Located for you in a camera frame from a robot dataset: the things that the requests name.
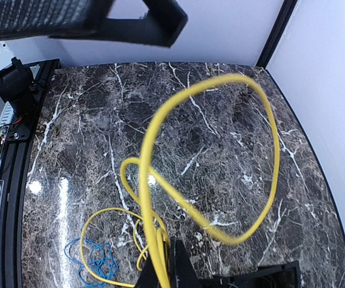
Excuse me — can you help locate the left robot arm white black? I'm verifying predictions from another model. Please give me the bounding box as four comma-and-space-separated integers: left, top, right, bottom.
0, 1, 188, 116

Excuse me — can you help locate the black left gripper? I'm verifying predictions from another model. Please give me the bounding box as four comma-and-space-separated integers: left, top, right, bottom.
0, 1, 112, 38

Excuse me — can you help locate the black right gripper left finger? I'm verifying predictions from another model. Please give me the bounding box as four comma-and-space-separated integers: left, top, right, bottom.
135, 240, 170, 288

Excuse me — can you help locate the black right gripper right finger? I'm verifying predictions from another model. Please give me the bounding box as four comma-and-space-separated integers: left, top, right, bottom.
169, 238, 201, 288

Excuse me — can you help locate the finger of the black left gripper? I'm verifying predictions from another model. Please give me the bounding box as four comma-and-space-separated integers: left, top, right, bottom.
51, 1, 188, 47

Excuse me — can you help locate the black curved front rail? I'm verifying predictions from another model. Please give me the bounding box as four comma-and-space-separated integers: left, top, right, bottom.
0, 58, 60, 287

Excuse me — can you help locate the black three-compartment tray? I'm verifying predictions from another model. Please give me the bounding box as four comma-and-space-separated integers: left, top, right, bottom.
199, 261, 301, 288

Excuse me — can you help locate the right black frame post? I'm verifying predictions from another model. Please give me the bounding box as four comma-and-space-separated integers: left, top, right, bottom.
256, 0, 298, 68

